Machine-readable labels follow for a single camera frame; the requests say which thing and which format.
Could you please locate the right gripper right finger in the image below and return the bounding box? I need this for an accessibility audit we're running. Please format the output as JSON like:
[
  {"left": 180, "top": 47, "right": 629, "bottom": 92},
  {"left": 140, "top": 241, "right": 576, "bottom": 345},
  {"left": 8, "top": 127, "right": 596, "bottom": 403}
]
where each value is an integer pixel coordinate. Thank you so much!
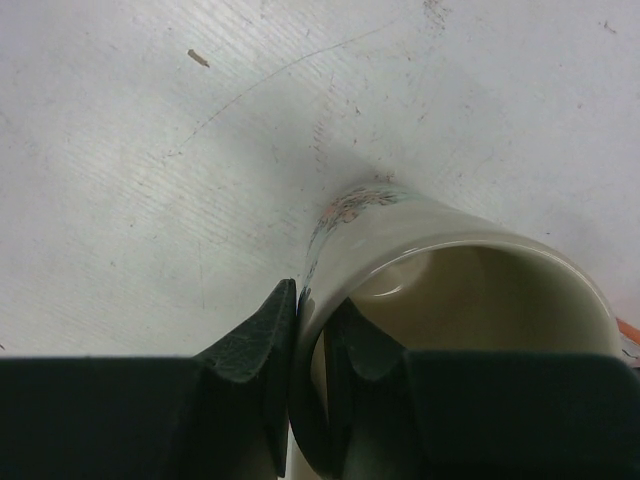
[{"left": 324, "top": 302, "right": 639, "bottom": 479}]

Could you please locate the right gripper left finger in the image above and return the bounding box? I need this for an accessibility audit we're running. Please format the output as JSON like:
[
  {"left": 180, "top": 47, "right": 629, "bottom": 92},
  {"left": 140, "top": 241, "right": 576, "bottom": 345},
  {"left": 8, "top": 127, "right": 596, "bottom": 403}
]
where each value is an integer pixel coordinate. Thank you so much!
[{"left": 1, "top": 279, "right": 296, "bottom": 479}]

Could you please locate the cream floral tall mug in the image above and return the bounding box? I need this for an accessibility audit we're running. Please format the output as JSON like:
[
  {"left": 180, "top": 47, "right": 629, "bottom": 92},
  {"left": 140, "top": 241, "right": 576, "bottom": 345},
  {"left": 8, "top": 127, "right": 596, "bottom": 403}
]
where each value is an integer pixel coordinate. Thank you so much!
[{"left": 289, "top": 183, "right": 622, "bottom": 476}]

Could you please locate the orange mug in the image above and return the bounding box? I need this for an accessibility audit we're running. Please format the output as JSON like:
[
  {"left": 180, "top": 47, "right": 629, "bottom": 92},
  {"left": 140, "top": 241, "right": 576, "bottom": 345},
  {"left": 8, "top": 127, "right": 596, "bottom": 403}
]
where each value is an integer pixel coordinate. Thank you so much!
[{"left": 616, "top": 318, "right": 640, "bottom": 351}]

